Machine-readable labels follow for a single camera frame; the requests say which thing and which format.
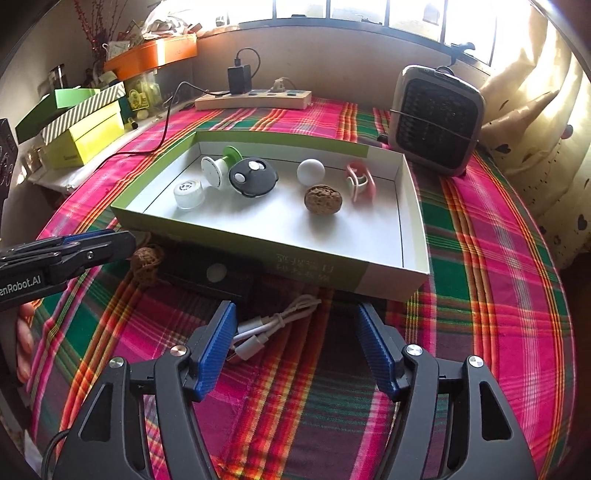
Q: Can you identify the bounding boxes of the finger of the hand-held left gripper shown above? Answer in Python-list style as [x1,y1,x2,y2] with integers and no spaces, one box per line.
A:
[0,233,116,265]
[0,231,137,284]

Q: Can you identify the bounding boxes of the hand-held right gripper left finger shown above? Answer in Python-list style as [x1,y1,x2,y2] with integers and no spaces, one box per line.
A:
[52,300,238,480]

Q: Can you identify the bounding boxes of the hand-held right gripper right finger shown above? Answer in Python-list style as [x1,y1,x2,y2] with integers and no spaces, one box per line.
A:
[356,302,539,480]

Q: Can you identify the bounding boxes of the small brown walnut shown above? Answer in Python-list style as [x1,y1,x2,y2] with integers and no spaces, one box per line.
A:
[130,244,165,288]

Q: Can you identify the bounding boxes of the white usb cable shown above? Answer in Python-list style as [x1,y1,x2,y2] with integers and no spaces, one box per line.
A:
[226,294,322,365]

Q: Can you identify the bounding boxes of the green white cardboard box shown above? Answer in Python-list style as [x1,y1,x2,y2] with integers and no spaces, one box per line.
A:
[110,130,431,301]

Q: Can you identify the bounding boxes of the black rectangular device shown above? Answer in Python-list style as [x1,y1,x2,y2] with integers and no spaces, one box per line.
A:
[157,242,259,305]

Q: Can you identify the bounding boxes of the small white cap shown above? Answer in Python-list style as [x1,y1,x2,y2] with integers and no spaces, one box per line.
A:
[174,179,205,210]

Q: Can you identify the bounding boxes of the green white spool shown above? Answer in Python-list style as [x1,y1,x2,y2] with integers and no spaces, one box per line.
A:
[201,145,241,190]

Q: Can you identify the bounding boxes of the round black remote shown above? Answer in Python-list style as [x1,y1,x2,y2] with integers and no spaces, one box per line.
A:
[228,158,280,199]

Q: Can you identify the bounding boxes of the large brown walnut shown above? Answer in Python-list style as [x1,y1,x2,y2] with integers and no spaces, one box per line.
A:
[304,185,343,215]

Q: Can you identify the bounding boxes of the pink plastic clip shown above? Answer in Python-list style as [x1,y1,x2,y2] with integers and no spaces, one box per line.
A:
[345,161,376,204]

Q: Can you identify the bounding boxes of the white ball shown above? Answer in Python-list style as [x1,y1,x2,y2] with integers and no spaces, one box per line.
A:
[297,159,327,186]

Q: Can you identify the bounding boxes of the person's left hand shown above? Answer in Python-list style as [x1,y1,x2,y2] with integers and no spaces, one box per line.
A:
[16,302,40,386]

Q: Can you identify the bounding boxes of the white side table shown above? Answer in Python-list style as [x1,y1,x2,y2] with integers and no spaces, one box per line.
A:
[34,152,134,195]

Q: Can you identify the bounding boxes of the yellow green box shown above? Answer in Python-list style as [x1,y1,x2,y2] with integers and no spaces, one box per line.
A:
[46,100,127,169]

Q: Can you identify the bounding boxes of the dark patterned box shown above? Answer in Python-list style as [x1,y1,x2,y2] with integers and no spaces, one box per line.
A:
[0,117,19,204]

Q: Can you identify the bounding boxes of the striped box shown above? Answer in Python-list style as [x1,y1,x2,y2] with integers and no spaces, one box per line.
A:
[42,82,126,145]

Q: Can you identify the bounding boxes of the plaid blanket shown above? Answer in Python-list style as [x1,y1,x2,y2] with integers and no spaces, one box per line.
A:
[18,95,578,480]

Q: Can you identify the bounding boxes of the green box lid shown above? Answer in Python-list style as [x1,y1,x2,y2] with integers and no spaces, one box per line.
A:
[15,88,100,144]

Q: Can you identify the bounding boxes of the clear plastic container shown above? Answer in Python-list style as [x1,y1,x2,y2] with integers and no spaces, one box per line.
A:
[124,74,163,114]

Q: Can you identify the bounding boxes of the orange box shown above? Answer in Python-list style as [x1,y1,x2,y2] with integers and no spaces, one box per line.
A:
[104,33,198,80]

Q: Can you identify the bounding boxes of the beige power strip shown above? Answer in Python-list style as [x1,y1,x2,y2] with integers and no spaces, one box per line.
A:
[195,88,312,110]

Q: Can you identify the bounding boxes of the red flower branches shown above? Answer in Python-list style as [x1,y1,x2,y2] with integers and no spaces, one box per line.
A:
[85,0,116,61]

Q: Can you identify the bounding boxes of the black charger adapter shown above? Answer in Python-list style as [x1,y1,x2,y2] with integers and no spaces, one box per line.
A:
[227,65,253,95]

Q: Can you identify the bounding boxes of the grey space heater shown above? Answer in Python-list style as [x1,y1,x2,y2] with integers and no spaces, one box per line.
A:
[385,65,485,177]

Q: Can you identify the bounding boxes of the cream heart print curtain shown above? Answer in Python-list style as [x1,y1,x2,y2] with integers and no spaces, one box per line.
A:
[475,0,591,271]

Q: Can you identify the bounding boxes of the black charger cable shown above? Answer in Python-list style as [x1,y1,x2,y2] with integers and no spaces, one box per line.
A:
[117,48,259,155]

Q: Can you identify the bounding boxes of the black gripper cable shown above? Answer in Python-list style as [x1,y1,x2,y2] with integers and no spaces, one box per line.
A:
[41,429,70,480]

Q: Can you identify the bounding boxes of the black window handle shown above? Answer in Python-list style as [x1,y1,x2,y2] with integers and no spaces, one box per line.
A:
[450,41,476,65]

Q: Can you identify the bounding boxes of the dark window frame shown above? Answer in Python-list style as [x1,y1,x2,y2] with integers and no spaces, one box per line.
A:
[240,0,504,65]

